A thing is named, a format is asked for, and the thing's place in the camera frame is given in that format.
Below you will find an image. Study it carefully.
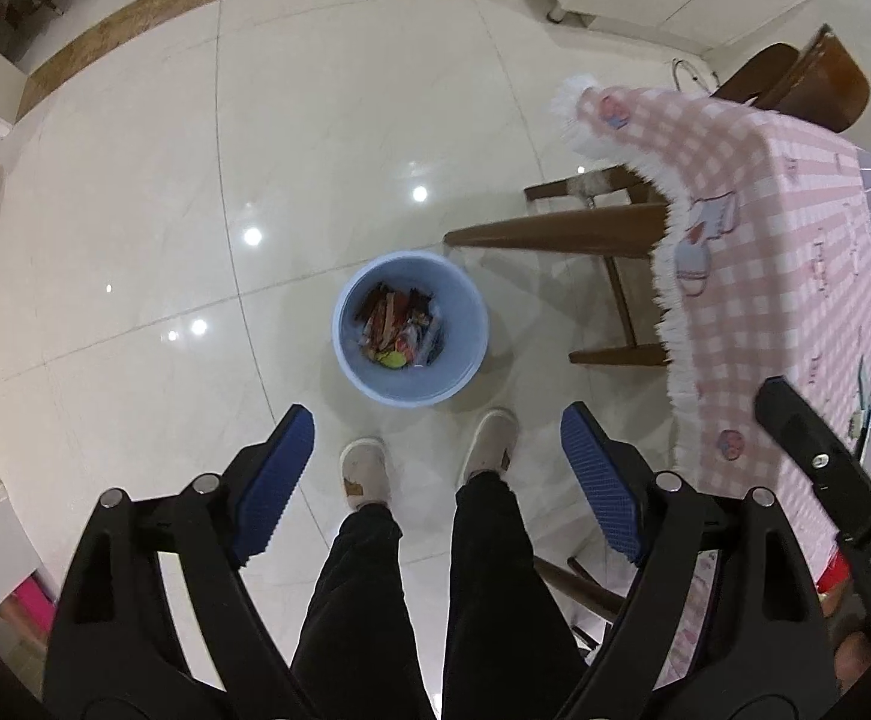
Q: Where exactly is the person's right hand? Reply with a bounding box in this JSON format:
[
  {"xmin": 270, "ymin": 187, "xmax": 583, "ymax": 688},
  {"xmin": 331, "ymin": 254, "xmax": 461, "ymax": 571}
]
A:
[{"xmin": 833, "ymin": 634, "xmax": 871, "ymax": 695}]

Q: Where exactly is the person's right slipper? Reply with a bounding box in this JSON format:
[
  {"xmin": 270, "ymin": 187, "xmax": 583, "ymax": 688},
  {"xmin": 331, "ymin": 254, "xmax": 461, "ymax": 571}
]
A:
[{"xmin": 463, "ymin": 409, "xmax": 519, "ymax": 485}]

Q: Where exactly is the blue plastic bin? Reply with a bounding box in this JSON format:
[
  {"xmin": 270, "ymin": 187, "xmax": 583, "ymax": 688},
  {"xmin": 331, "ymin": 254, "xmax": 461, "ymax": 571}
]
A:
[{"xmin": 332, "ymin": 255, "xmax": 491, "ymax": 407}]

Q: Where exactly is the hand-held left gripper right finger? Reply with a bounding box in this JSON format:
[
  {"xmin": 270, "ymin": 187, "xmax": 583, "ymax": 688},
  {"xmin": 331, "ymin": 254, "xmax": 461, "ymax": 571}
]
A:
[{"xmin": 555, "ymin": 401, "xmax": 842, "ymax": 720}]

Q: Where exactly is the person's right leg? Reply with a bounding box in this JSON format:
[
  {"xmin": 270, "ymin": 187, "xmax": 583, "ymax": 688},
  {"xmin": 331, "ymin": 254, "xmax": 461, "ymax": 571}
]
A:
[{"xmin": 443, "ymin": 474, "xmax": 587, "ymax": 720}]

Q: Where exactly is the pink checked tablecloth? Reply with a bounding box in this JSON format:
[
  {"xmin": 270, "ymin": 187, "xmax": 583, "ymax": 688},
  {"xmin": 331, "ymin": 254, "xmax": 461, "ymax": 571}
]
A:
[{"xmin": 551, "ymin": 75, "xmax": 871, "ymax": 683}]

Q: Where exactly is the brown wooden chair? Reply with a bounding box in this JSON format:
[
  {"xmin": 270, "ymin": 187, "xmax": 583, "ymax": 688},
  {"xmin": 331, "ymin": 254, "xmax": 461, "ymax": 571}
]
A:
[{"xmin": 671, "ymin": 24, "xmax": 871, "ymax": 134}]

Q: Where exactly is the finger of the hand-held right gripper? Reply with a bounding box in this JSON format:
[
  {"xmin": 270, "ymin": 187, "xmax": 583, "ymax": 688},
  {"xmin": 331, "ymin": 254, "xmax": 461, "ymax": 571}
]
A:
[{"xmin": 754, "ymin": 376, "xmax": 871, "ymax": 541}]

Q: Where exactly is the person's left slipper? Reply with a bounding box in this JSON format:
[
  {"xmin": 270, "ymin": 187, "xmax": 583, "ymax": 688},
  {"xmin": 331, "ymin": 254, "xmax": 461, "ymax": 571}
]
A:
[{"xmin": 340, "ymin": 437, "xmax": 398, "ymax": 512}]

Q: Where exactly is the pile of snack wrappers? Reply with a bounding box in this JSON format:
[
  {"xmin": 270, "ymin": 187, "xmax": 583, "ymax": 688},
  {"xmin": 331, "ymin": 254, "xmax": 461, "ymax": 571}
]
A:
[{"xmin": 362, "ymin": 283, "xmax": 437, "ymax": 350}]

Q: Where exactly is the person's left leg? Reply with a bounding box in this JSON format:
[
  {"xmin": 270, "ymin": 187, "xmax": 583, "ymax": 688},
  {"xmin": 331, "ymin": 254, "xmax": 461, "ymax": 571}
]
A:
[{"xmin": 289, "ymin": 502, "xmax": 437, "ymax": 720}]

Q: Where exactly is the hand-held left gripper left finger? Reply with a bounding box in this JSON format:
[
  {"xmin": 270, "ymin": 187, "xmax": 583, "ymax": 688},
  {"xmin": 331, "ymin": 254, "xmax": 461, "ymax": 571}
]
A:
[{"xmin": 44, "ymin": 403, "xmax": 317, "ymax": 720}]

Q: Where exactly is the person's leg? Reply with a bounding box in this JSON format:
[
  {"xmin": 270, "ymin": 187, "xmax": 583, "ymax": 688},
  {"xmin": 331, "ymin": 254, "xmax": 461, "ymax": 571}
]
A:
[
  {"xmin": 289, "ymin": 502, "xmax": 437, "ymax": 720},
  {"xmin": 443, "ymin": 474, "xmax": 587, "ymax": 720}
]

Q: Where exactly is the silver torn wrapper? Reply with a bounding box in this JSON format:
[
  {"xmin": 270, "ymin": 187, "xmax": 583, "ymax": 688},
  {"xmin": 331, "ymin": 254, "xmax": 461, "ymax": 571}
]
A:
[{"xmin": 398, "ymin": 315, "xmax": 446, "ymax": 367}]

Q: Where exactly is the person's slipper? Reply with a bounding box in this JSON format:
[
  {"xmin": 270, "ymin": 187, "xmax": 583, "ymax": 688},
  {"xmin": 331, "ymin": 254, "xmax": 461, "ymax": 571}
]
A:
[
  {"xmin": 340, "ymin": 437, "xmax": 398, "ymax": 512},
  {"xmin": 463, "ymin": 409, "xmax": 519, "ymax": 485}
]

